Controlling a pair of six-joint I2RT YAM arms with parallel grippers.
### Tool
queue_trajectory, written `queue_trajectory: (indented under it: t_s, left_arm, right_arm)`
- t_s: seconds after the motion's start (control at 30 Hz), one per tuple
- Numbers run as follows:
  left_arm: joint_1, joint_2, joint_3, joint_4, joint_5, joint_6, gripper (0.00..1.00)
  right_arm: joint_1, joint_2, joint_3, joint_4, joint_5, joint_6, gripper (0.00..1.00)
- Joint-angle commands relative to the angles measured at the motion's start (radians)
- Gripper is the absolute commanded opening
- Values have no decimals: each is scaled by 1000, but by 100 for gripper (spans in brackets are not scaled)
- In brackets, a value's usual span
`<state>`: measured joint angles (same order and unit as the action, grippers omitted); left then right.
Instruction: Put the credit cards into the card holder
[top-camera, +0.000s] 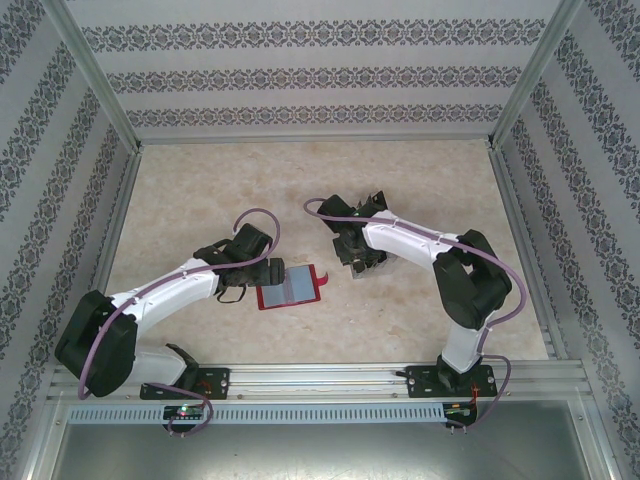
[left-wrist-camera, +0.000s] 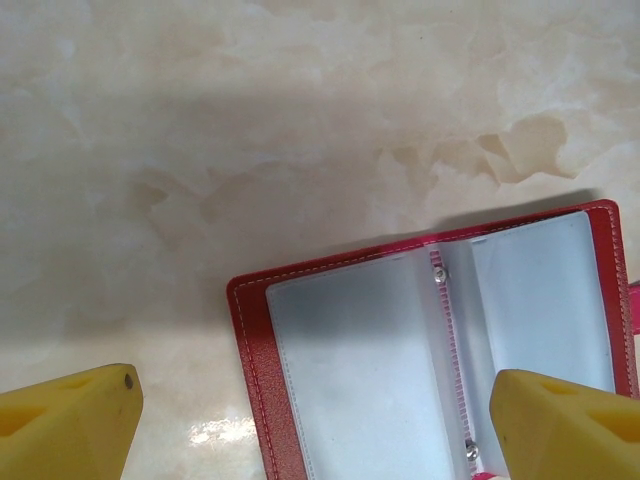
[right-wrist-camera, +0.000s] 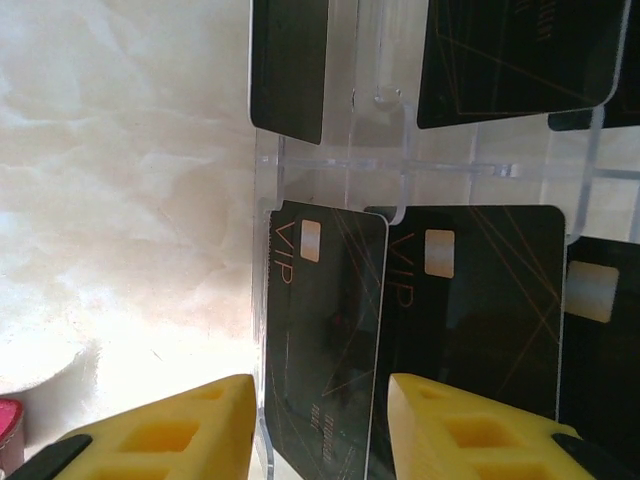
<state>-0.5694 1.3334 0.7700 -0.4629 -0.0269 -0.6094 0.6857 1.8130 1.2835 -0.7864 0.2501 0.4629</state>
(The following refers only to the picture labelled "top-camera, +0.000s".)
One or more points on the red card holder wallet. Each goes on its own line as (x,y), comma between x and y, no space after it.
(290,289)

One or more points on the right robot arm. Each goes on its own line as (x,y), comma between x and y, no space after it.
(400,240)

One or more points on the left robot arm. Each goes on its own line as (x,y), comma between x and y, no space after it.
(170,290)

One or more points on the clear acrylic card stand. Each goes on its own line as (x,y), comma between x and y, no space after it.
(387,262)

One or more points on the small circuit board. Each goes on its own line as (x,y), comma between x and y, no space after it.
(457,411)
(185,412)

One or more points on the grey sheet metal tray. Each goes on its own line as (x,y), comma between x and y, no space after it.
(320,450)

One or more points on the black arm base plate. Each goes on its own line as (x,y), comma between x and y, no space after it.
(420,385)
(217,382)

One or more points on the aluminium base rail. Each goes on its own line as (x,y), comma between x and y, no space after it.
(310,380)

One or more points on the aluminium table side rail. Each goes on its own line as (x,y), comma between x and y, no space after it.
(107,250)
(511,200)

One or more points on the aluminium frame post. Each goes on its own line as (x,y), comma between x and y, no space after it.
(95,75)
(534,75)

